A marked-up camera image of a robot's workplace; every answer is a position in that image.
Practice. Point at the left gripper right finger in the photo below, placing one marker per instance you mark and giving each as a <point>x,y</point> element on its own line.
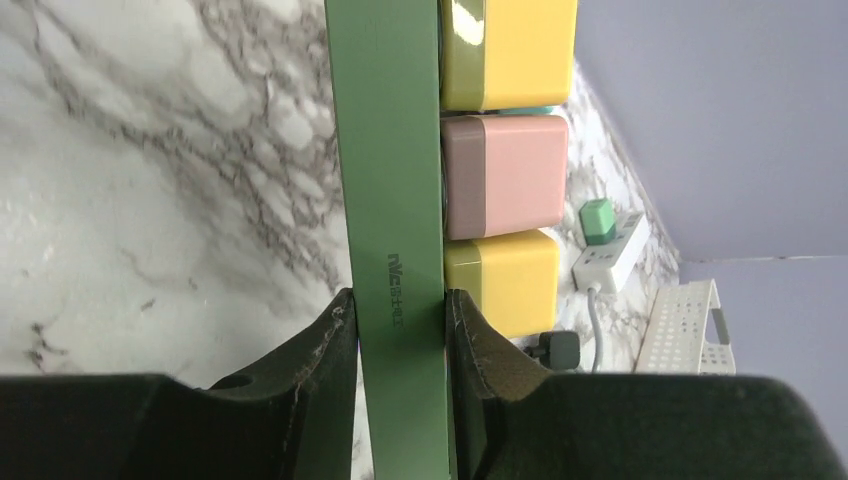
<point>486,372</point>

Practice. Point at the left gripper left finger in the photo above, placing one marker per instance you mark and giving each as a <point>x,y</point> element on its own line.
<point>288,415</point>

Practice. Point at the yellow plug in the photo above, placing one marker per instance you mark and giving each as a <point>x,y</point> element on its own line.
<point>513,279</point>
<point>506,54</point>

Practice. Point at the green power strip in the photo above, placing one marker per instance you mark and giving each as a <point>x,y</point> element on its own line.
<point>384,62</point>

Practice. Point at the green plug on white strip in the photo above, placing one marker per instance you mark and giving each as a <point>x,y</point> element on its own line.
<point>598,221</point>

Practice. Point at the white power strip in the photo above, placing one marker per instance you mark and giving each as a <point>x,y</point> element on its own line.
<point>606,268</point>

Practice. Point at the white plastic basket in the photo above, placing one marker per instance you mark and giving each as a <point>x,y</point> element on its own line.
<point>687,333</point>

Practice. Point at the black power strip right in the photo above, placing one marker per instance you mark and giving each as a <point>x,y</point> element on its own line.
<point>544,110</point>

